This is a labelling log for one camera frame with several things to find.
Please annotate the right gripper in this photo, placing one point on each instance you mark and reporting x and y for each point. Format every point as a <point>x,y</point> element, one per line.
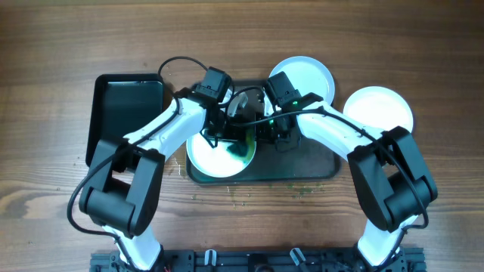
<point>268,132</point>

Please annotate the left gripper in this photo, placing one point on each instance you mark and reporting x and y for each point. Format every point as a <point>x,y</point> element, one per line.
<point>234,133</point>

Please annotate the white plate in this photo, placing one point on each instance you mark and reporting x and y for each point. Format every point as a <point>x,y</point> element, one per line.
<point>308,75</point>
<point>215,162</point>
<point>379,107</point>

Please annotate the teal scrub sponge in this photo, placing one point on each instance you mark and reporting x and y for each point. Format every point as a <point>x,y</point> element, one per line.
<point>245,147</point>

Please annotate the white plate top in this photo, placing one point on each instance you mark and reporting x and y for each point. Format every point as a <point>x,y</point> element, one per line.
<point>308,75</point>

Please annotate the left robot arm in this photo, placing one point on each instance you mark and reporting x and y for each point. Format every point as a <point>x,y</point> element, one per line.
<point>121,191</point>

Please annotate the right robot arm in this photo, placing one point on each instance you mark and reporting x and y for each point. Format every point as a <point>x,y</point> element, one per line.
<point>393,183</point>

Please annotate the large dark serving tray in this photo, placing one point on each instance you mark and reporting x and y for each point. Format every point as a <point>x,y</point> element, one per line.
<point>311,161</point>

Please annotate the black water tray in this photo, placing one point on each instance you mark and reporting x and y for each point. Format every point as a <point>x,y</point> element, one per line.
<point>122,103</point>

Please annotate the black mounting rail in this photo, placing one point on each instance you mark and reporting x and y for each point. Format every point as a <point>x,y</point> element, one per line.
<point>329,259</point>

